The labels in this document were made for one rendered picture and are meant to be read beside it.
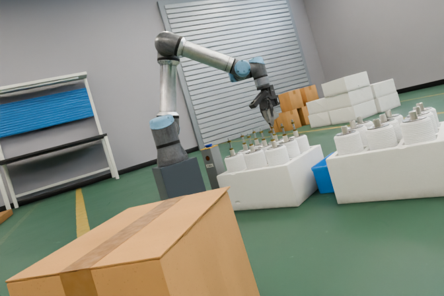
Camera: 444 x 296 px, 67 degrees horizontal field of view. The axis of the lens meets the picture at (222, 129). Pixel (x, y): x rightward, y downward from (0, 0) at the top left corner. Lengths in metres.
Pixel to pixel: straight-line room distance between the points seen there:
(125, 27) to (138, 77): 1.00
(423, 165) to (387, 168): 0.11
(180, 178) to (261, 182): 0.37
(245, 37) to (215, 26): 0.73
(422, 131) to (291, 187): 0.52
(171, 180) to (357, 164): 0.78
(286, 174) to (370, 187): 0.33
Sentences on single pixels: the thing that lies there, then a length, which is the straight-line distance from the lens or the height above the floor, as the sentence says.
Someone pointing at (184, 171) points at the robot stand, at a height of 0.25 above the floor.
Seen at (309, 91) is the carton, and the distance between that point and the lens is 5.73.
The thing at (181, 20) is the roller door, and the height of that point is 2.64.
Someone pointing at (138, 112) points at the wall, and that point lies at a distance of 6.57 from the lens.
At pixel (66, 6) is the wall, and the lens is 7.02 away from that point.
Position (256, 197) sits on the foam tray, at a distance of 1.54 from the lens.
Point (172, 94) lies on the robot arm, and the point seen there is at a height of 0.63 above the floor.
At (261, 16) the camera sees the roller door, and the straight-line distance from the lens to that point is 8.06.
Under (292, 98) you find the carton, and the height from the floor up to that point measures 0.47.
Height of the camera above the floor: 0.42
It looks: 1 degrees down
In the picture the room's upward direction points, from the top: 16 degrees counter-clockwise
